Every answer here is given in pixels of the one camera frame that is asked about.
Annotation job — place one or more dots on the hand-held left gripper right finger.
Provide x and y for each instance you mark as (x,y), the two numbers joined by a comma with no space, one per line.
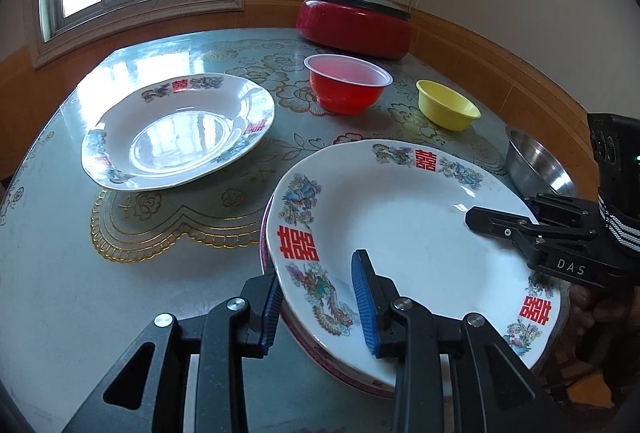
(361,298)

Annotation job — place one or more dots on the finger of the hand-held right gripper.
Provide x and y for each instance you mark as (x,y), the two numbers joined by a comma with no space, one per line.
(500,225)
(565,210)

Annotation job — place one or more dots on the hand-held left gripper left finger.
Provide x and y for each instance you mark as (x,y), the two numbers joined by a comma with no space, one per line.
(274,313)

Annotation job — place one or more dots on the stainless steel bowl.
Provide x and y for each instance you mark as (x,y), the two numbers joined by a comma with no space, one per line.
(535,158)

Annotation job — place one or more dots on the pink rimmed plate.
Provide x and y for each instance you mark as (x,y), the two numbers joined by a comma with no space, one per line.
(320,361)

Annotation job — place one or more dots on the large white floral plate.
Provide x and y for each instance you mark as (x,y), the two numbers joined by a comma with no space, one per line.
(410,223)

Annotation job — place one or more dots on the yellow plastic bowl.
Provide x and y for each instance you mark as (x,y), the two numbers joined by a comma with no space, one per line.
(445,105)

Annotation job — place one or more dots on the small white floral plate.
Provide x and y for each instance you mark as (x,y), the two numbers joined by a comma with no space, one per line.
(175,138)

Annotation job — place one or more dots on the red plastic bowl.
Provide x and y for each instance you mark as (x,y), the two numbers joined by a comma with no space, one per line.
(345,93)

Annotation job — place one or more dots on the person's right hand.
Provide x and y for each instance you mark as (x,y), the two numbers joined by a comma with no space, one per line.
(600,308)

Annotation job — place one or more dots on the floral gold patterned tablecloth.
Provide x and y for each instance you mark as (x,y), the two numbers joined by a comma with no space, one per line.
(200,223)

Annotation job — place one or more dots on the red electric pot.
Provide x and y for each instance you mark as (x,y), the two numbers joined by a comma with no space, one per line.
(350,30)

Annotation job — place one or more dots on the grey pot lid red knob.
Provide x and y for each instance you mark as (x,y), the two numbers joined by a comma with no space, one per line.
(360,0)

